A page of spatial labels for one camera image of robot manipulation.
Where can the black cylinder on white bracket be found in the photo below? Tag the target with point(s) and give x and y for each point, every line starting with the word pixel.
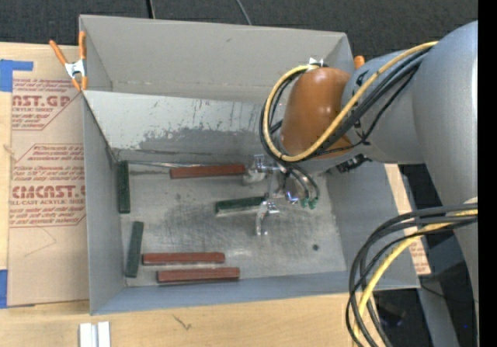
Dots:
pixel 350 164

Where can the red-brown flat block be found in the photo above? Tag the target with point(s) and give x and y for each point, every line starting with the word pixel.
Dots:
pixel 183 258
pixel 207 171
pixel 198 275

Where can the grey metal bin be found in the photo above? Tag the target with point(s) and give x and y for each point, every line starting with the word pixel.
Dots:
pixel 202 229

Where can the dark green flat block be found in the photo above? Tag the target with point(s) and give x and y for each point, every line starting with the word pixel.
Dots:
pixel 238 205
pixel 134 249
pixel 124 187

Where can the brown cardboard board red print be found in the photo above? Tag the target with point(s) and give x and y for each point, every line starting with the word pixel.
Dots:
pixel 46 182

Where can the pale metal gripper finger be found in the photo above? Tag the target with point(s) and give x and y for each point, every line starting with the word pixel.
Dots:
pixel 265 217
pixel 257 171

